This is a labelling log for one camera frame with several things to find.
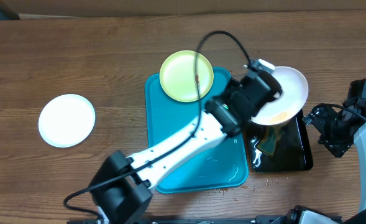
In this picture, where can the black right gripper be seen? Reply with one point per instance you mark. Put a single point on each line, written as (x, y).
(316, 120)

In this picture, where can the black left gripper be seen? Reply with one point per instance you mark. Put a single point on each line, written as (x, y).
(231, 86)

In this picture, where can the pink white plate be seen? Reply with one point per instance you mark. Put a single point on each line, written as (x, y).
(294, 96)

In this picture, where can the green yellow sponge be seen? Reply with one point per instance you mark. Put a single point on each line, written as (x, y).
(268, 141)

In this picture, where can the green rimmed plate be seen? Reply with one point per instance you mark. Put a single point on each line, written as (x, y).
(179, 73)

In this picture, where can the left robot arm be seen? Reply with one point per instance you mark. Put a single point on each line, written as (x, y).
(123, 186)

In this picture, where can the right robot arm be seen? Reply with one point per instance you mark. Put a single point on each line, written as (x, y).
(360, 144)

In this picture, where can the black water tray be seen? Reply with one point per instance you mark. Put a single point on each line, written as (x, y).
(292, 153)

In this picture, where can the teal plastic tray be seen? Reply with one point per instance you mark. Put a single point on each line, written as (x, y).
(220, 167)

